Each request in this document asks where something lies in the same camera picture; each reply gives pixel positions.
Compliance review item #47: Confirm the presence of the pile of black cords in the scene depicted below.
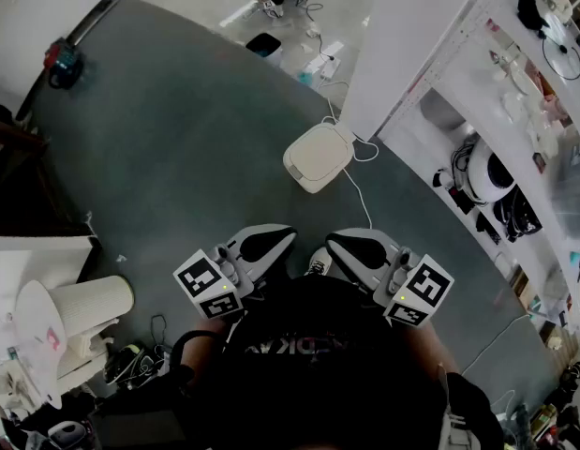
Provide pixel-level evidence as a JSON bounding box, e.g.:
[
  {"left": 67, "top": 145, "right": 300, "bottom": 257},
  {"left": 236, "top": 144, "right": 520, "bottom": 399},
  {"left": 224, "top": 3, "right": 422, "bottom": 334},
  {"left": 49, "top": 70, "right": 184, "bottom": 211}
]
[{"left": 492, "top": 187, "right": 544, "bottom": 244}]

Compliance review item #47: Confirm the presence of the white desk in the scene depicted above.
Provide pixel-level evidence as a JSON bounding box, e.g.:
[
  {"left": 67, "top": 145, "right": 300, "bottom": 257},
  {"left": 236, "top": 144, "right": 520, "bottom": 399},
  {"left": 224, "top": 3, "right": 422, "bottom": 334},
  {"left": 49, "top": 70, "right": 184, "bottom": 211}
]
[{"left": 0, "top": 234, "right": 101, "bottom": 412}]

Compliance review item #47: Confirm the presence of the white cylindrical paper roll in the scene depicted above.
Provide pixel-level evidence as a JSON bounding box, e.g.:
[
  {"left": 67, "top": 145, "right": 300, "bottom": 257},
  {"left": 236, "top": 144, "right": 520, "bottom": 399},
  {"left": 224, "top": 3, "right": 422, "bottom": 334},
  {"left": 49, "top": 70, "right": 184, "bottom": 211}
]
[{"left": 15, "top": 275, "right": 135, "bottom": 410}]

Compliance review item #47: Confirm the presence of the person's right white shoe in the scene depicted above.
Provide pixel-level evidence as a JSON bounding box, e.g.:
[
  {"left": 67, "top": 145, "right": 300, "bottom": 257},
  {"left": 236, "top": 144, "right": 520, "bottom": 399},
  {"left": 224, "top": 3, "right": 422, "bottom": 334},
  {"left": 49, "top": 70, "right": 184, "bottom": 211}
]
[{"left": 306, "top": 246, "right": 336, "bottom": 277}]

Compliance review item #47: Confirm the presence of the black floor cable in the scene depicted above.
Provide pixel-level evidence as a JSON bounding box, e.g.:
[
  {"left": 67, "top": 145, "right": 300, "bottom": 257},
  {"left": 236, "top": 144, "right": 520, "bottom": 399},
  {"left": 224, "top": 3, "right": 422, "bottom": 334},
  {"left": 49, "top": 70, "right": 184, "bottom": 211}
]
[{"left": 305, "top": 1, "right": 340, "bottom": 63}]

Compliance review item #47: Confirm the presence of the cream lidded trash bin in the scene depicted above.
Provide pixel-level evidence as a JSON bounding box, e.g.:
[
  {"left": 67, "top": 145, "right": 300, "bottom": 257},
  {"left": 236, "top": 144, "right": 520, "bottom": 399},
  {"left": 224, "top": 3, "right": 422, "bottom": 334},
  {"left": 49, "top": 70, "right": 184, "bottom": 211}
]
[{"left": 283, "top": 122, "right": 356, "bottom": 195}]

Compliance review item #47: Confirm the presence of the white power strip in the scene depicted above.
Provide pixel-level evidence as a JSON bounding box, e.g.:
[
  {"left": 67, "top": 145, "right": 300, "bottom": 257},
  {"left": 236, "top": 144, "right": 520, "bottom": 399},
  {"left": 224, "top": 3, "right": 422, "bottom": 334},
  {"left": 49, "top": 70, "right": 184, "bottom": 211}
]
[{"left": 312, "top": 56, "right": 342, "bottom": 83}]

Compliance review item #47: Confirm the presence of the red and blue power tool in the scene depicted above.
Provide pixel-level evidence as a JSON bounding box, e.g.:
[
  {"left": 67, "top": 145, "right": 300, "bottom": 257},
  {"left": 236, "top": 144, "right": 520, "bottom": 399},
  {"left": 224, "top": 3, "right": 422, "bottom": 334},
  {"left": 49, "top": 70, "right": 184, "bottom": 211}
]
[{"left": 42, "top": 37, "right": 87, "bottom": 91}]

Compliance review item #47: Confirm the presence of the person's black shirt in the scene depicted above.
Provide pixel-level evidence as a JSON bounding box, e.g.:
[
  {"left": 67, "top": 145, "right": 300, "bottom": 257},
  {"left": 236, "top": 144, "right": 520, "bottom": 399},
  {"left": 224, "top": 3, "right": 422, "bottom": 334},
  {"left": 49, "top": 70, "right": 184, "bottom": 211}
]
[{"left": 176, "top": 274, "right": 459, "bottom": 450}]

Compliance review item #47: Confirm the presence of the person's left forearm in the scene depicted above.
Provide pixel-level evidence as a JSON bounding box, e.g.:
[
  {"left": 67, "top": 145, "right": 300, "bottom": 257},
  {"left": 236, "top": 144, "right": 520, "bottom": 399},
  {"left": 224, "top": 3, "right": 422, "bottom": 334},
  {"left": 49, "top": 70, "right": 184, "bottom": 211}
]
[{"left": 181, "top": 319, "right": 228, "bottom": 383}]

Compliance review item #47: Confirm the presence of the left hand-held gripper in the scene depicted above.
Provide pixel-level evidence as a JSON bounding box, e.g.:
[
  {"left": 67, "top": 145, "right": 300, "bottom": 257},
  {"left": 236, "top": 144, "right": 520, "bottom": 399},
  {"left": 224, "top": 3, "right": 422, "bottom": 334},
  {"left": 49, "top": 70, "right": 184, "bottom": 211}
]
[{"left": 172, "top": 224, "right": 299, "bottom": 321}]

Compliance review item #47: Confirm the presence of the white cable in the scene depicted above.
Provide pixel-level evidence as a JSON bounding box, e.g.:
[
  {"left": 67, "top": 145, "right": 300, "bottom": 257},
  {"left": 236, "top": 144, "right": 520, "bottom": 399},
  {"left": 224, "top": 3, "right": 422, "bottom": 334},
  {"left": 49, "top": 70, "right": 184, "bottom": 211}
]
[{"left": 317, "top": 80, "right": 380, "bottom": 232}]

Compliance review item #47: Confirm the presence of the thin grey cable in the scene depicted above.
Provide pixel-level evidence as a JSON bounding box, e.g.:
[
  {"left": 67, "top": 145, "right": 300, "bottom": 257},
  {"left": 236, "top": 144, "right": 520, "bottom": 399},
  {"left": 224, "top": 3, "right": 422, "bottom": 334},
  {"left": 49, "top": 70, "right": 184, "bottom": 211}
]
[{"left": 459, "top": 314, "right": 530, "bottom": 377}]

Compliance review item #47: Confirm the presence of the black bag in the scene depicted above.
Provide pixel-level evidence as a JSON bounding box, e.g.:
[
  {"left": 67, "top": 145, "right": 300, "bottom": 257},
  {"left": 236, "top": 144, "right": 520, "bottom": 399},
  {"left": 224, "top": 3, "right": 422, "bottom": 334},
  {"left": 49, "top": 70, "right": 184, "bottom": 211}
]
[{"left": 516, "top": 0, "right": 551, "bottom": 32}]

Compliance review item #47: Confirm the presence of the small white and black device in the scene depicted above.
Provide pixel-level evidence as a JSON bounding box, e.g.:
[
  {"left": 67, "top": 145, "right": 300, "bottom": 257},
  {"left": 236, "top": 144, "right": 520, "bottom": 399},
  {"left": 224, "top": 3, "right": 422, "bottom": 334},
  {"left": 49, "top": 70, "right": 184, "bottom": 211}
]
[{"left": 431, "top": 168, "right": 460, "bottom": 192}]

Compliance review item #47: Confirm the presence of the black strap loop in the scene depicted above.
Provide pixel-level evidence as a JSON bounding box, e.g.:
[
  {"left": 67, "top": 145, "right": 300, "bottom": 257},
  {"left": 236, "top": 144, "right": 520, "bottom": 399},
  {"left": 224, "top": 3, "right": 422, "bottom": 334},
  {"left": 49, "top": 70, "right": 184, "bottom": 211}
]
[{"left": 169, "top": 329, "right": 216, "bottom": 384}]

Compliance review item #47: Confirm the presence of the round white appliance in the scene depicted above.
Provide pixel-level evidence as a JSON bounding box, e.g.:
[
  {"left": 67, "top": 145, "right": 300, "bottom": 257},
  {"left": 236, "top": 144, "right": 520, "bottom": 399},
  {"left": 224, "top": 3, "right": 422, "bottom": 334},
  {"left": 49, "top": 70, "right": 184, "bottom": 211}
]
[{"left": 466, "top": 136, "right": 518, "bottom": 203}]

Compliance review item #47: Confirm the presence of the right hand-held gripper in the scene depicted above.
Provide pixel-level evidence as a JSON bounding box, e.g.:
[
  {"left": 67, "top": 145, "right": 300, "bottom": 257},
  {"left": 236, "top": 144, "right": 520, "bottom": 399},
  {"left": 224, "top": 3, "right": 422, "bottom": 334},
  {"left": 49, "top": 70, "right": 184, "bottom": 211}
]
[{"left": 324, "top": 227, "right": 454, "bottom": 328}]

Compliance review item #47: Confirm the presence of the white shelf unit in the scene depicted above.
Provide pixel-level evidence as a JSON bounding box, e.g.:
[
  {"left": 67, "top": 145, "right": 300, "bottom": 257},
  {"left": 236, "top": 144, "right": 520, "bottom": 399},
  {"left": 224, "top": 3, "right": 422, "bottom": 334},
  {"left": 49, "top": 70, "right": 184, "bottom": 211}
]
[{"left": 340, "top": 0, "right": 580, "bottom": 346}]

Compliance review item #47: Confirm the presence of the person's right forearm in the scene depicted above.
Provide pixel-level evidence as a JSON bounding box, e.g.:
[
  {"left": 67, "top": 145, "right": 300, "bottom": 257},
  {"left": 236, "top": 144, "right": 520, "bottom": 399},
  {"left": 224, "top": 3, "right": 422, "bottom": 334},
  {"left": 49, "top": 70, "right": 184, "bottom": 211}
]
[{"left": 401, "top": 321, "right": 460, "bottom": 380}]

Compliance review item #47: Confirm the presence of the round black-rimmed lid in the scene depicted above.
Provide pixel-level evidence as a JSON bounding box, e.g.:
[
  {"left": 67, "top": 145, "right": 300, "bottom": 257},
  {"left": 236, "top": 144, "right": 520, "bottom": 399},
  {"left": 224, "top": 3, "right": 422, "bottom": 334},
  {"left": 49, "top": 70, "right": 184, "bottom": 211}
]
[{"left": 541, "top": 34, "right": 580, "bottom": 82}]

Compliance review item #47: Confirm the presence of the dark wooden furniture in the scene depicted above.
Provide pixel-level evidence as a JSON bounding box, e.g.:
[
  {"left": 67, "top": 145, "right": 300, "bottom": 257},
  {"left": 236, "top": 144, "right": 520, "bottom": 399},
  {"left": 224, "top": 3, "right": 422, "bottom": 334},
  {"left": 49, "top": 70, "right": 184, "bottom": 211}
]
[{"left": 0, "top": 119, "right": 101, "bottom": 252}]

